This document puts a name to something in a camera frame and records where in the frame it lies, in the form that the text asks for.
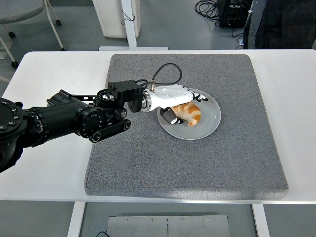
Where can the white table leg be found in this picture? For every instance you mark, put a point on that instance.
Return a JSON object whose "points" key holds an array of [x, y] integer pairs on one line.
{"points": [[261, 222], [75, 219]]}

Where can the round grey plate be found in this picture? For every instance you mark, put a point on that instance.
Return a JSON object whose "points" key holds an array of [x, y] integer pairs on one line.
{"points": [[197, 130]]}

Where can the golden croissant bread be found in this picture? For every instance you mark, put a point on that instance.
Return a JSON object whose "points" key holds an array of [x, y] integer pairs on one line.
{"points": [[192, 111]]}

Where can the grey chair on wheels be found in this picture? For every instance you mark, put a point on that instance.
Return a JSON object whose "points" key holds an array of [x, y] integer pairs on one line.
{"points": [[19, 10]]}

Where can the grey speckled mat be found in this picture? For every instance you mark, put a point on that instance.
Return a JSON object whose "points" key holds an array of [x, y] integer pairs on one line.
{"points": [[172, 168]]}

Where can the white cabinet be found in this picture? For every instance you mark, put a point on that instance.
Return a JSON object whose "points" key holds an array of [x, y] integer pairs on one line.
{"points": [[108, 17]]}

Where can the white post with base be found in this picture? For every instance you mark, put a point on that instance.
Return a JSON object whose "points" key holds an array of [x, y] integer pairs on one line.
{"points": [[132, 37]]}

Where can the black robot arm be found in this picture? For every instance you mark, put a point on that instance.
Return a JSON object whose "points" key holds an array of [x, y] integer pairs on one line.
{"points": [[61, 116]]}

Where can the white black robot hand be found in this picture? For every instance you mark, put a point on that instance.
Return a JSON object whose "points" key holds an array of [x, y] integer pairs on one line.
{"points": [[170, 96]]}

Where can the person in dark clothing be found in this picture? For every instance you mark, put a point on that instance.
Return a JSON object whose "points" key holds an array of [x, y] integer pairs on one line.
{"points": [[284, 24]]}

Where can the black electronics box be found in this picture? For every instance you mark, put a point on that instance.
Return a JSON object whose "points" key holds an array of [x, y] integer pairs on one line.
{"points": [[232, 12]]}

